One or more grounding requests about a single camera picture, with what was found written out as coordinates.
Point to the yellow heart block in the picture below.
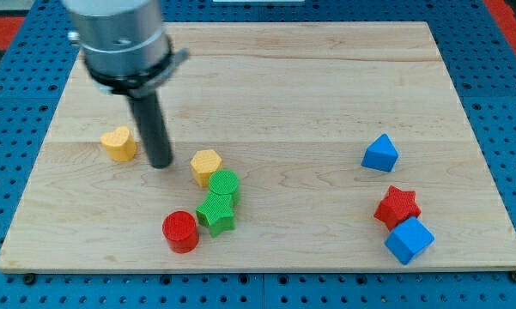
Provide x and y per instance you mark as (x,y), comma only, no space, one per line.
(119,144)

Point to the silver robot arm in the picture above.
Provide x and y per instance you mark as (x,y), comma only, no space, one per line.
(128,52)

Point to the red star block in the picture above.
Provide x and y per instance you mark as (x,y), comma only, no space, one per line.
(396,207)

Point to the green cylinder block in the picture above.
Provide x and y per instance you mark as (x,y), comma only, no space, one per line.
(225,182)

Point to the red cylinder block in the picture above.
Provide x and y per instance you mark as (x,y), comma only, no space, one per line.
(180,230)

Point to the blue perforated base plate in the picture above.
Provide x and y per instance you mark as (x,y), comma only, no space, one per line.
(477,40)

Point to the yellow hexagon block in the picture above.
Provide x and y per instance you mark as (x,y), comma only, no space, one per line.
(203,164)

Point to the green star block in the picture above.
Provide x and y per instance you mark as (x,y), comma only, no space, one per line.
(216,213)

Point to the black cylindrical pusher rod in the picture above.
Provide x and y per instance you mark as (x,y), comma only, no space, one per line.
(148,116)

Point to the blue cube block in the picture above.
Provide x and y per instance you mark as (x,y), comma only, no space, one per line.
(408,240)

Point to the blue triangle block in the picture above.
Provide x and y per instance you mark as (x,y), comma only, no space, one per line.
(381,155)

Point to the wooden board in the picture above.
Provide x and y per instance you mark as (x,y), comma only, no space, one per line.
(291,108)

